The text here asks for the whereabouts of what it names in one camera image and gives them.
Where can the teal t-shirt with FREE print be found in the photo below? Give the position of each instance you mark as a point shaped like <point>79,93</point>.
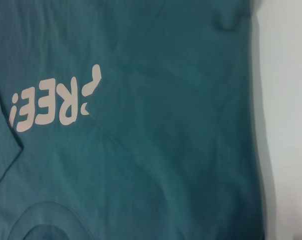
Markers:
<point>140,125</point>

